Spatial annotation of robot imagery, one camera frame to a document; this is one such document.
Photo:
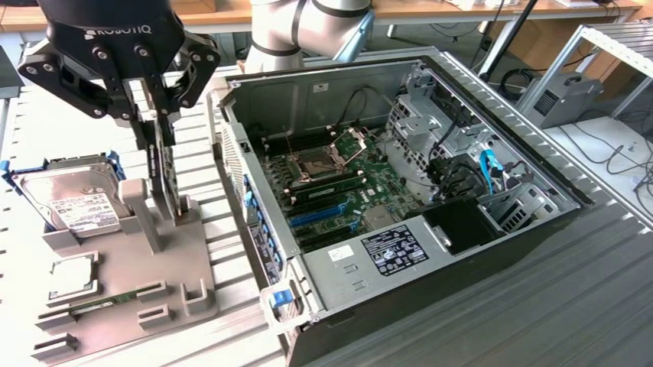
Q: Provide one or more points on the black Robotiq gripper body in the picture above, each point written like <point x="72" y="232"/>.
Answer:
<point x="112" y="23"/>

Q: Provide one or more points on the graphics card with silver bracket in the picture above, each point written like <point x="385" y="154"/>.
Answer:
<point x="162" y="172"/>

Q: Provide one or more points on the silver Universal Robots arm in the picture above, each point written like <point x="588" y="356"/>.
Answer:
<point x="285" y="30"/>

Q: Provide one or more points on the blue disk caddy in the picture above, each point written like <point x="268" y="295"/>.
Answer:
<point x="28" y="165"/>

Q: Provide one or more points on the thin socket locking lever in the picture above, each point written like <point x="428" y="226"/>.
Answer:
<point x="289" y="147"/>

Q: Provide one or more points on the silver hard disk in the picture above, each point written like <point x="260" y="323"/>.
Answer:
<point x="65" y="191"/>

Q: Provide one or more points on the CPU socket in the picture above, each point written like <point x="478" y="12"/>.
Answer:
<point x="313" y="164"/>

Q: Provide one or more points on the blue slot clip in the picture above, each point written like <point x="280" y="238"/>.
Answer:
<point x="277" y="261"/>
<point x="248" y="199"/>
<point x="267" y="240"/>
<point x="257" y="219"/>

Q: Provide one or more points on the metal socket cover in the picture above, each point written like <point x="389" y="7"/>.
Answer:
<point x="364" y="144"/>

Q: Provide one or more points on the black installed RAM stick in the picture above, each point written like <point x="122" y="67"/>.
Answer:
<point x="325" y="193"/>

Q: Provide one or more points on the blue expansion slot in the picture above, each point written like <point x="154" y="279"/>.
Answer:
<point x="316" y="216"/>

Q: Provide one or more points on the silver drive cage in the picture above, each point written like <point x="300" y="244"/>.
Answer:
<point x="412" y="130"/>

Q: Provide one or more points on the green Dell motherboard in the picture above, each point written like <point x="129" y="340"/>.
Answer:
<point x="376" y="179"/>

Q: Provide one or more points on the silver CPU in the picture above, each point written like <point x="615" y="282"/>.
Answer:
<point x="70" y="277"/>

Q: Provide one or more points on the grey parts rack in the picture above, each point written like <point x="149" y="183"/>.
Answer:
<point x="126" y="275"/>

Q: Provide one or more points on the silver chipset heatsink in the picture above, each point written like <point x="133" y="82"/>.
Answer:
<point x="381" y="218"/>

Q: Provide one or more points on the long wooden desk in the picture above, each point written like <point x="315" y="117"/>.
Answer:
<point x="468" y="15"/>

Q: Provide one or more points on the green RAM stick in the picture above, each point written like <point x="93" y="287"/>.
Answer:
<point x="101" y="304"/>

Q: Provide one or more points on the blue case latch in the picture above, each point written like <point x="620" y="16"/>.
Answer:
<point x="279" y="299"/>

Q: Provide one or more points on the silver power supply unit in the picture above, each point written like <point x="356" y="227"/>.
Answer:
<point x="347" y="283"/>

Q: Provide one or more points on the black tripod pole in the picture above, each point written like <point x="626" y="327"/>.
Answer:
<point x="515" y="27"/>

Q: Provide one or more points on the grey box device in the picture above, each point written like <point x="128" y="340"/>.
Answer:
<point x="566" y="103"/>

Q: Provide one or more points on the open grey PC case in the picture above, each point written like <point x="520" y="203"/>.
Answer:
<point x="459" y="306"/>

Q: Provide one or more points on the aluminium slatted frame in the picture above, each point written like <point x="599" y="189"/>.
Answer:
<point x="611" y="42"/>

